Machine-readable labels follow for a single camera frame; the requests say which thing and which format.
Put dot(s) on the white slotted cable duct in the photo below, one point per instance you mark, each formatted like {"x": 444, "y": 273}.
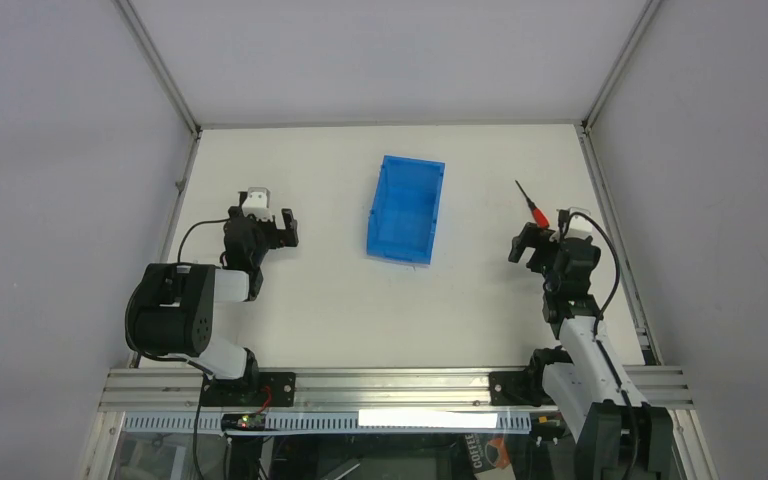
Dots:
{"x": 368, "y": 421}

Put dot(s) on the blue plastic bin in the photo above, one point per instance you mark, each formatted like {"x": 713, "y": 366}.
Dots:
{"x": 404, "y": 214}

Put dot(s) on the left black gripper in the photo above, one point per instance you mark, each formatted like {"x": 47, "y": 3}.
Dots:
{"x": 268, "y": 230}

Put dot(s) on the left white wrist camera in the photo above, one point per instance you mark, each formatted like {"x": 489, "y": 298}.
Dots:
{"x": 257, "y": 205}

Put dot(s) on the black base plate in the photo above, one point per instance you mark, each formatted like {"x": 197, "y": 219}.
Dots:
{"x": 272, "y": 388}
{"x": 517, "y": 388}

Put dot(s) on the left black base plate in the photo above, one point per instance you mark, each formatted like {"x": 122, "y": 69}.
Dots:
{"x": 272, "y": 388}

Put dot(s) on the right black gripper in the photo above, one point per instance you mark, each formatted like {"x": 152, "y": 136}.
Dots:
{"x": 542, "y": 245}

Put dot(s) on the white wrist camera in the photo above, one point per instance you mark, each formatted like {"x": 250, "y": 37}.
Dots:
{"x": 257, "y": 205}
{"x": 573, "y": 223}

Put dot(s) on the aluminium mounting rail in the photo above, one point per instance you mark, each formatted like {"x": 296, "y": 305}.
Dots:
{"x": 316, "y": 389}

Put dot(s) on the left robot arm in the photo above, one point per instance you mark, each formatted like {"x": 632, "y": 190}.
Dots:
{"x": 169, "y": 316}

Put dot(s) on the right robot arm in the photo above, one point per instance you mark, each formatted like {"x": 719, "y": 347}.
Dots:
{"x": 618, "y": 432}

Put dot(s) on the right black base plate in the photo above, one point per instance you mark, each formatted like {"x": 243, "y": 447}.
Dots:
{"x": 517, "y": 388}

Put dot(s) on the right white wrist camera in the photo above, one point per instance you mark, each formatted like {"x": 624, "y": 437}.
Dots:
{"x": 573, "y": 223}

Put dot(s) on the coffee labelled box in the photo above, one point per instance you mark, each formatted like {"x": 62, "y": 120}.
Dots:
{"x": 487, "y": 452}

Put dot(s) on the red handled screwdriver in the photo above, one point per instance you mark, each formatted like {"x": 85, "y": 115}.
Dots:
{"x": 538, "y": 216}

